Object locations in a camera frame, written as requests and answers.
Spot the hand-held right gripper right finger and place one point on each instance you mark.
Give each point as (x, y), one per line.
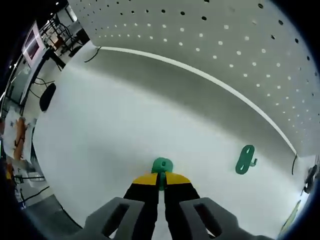
(185, 217)

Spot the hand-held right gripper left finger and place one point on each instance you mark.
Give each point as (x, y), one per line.
(135, 215)

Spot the green hook assembly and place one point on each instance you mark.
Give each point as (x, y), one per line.
(162, 163)
(243, 160)

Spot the white perforated mounting plate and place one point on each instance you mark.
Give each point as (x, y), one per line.
(212, 33)

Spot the yellow green cloth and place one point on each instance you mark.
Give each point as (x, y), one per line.
(292, 216)

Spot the black curved device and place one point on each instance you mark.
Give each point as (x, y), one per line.
(311, 175)

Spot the orange object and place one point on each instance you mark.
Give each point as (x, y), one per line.
(20, 132)

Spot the black oval object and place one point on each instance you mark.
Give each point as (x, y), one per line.
(48, 96)

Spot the white side desk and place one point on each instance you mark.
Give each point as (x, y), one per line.
(27, 80)

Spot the pink lit computer monitor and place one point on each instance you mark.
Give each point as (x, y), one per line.
(32, 42)

